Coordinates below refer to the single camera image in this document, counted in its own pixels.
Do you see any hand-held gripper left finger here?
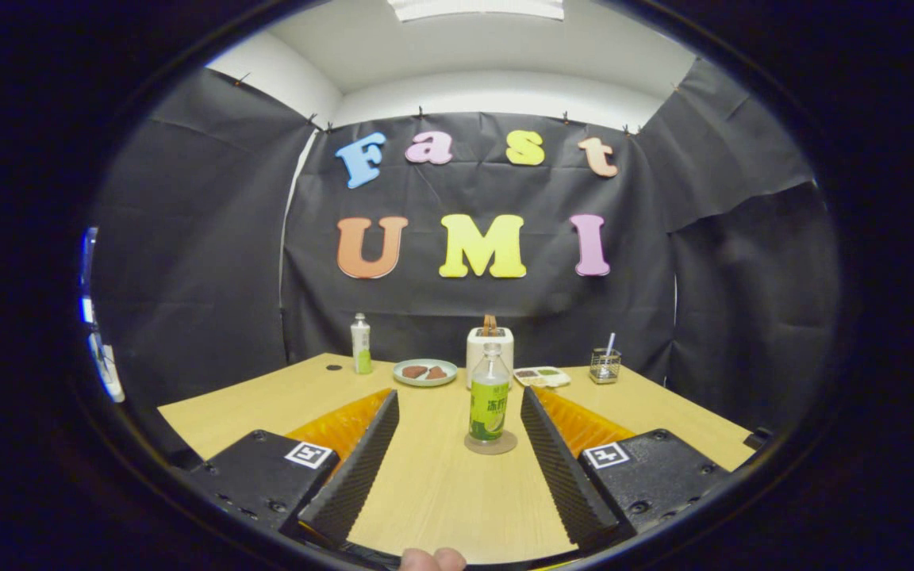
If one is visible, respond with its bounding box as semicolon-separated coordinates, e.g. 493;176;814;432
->
179;389;401;548

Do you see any wooden table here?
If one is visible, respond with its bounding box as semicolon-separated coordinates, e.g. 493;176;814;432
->
157;353;758;565

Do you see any white and blue object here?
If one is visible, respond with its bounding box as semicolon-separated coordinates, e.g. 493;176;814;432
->
80;226;126;404

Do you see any juice bottle with green label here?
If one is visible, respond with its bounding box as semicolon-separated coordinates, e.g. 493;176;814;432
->
469;343;510;443

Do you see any white toaster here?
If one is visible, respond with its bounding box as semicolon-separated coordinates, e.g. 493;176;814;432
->
466;327;515;391

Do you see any ceiling light panel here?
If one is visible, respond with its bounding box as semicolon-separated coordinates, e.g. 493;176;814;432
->
387;0;566;22

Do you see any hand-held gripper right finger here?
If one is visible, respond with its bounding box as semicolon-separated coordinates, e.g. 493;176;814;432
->
519;385;743;550

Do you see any capped white and green bottle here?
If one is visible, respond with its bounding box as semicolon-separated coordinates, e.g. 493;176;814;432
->
351;312;373;375

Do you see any round brown coaster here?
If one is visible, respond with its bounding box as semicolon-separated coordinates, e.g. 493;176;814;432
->
463;429;519;456

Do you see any grey-green plate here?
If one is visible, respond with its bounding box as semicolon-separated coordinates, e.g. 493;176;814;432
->
392;358;459;388

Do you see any white divided tray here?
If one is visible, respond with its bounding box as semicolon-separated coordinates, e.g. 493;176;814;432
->
513;366;571;389

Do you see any wire mesh holder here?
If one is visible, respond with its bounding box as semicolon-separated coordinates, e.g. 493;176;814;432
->
589;348;622;385

